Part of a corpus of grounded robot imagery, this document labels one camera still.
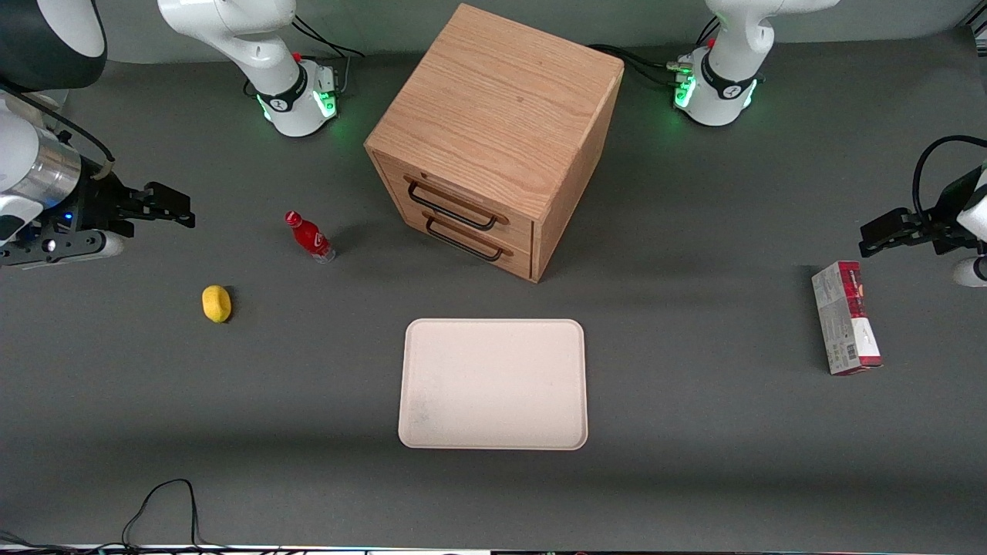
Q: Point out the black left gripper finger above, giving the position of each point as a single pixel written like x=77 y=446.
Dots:
x=887 y=243
x=887 y=222

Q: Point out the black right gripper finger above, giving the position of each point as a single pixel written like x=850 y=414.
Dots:
x=170 y=197
x=183 y=220

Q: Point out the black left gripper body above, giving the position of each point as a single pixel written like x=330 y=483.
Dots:
x=945 y=213

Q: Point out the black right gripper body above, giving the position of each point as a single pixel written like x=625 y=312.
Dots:
x=94 y=203

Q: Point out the red coke bottle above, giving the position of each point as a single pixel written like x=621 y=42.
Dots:
x=308 y=235

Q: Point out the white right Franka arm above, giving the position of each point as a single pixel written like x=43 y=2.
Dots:
x=239 y=38

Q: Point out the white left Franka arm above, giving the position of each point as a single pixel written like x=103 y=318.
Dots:
x=729 y=69

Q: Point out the cream plastic tray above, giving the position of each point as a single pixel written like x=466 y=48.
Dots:
x=493 y=385

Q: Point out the grey and red carton box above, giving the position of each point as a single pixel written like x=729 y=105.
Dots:
x=844 y=320

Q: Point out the yellow lemon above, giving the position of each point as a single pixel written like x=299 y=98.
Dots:
x=217 y=304

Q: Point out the oak wooden drawer cabinet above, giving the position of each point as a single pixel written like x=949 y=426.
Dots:
x=501 y=100

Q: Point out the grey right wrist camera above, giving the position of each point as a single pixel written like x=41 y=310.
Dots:
x=62 y=245

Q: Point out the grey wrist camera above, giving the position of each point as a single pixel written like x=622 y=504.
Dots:
x=973 y=271
x=62 y=245

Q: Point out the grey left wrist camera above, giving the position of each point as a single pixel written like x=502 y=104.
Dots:
x=973 y=271

